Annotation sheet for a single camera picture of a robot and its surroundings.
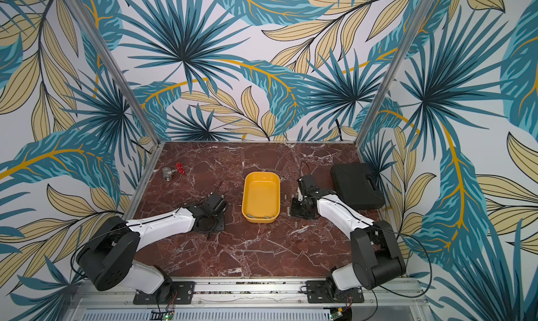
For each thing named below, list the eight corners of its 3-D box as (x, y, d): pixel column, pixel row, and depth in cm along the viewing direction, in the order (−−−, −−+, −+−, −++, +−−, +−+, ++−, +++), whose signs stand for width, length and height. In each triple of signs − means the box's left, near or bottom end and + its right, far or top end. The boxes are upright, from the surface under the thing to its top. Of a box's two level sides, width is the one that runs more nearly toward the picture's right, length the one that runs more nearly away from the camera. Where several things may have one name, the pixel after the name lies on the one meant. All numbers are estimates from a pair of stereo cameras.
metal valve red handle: (166, 181, 104) (163, 176, 101) (164, 172, 108) (161, 167, 105) (185, 175, 107) (183, 170, 103) (183, 166, 110) (180, 161, 107)
